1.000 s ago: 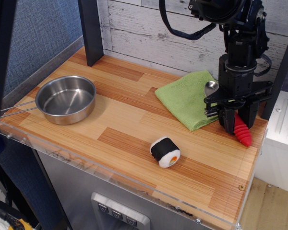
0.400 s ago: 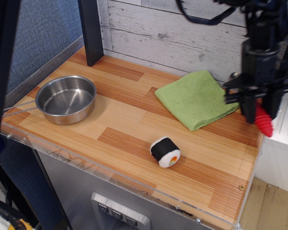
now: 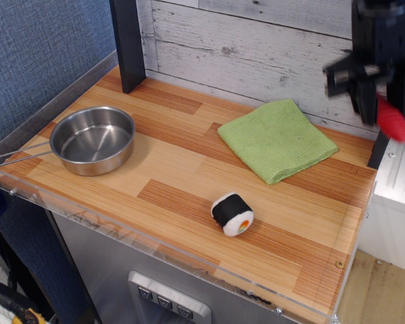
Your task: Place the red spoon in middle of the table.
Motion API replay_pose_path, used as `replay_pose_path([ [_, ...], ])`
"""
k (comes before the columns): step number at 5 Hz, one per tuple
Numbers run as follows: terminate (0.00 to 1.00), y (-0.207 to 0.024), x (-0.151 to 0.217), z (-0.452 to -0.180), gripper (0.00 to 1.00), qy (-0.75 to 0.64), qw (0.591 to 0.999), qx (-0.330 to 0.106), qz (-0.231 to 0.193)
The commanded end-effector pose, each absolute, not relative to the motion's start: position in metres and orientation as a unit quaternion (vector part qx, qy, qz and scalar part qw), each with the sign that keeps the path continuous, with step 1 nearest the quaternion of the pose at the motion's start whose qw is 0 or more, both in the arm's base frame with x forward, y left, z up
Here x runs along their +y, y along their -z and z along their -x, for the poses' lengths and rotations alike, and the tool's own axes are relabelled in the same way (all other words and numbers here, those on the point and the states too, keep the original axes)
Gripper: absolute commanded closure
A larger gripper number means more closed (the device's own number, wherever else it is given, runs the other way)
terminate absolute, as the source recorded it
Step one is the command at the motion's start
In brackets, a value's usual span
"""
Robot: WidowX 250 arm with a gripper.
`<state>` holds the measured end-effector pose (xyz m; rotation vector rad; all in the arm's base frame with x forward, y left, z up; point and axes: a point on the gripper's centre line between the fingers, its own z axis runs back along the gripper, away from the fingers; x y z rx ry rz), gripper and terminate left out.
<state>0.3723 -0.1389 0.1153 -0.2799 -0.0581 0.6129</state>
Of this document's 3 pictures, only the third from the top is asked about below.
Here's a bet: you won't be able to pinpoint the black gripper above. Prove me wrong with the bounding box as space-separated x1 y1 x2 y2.
323 1 405 126

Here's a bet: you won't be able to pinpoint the red handled metal spoon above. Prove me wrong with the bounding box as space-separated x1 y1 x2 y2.
377 94 405 143

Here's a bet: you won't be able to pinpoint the plush sushi roll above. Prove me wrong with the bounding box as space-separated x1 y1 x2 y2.
211 192 254 237

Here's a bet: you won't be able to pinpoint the green folded cloth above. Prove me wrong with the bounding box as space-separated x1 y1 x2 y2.
217 99 338 185

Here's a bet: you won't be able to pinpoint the white metal side unit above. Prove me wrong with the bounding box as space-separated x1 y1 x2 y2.
358 140 405 269

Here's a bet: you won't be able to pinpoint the stainless steel pot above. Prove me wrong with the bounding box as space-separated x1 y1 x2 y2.
0 106 136 176

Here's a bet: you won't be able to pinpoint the silver button control panel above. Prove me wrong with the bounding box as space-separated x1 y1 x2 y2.
128 271 212 323

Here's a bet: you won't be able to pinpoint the clear acrylic table guard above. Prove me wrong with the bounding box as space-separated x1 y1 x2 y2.
0 154 376 323

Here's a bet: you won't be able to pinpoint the yellow black bag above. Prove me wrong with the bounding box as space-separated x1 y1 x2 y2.
0 292 48 324

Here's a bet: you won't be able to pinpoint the dark right frame post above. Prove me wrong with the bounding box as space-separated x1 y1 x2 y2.
367 131 389 169

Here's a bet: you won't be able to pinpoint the dark frame post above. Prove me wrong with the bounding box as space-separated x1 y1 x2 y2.
367 131 389 169
109 0 146 94

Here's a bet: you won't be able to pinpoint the dark left frame post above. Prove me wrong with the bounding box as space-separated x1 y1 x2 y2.
109 0 146 94

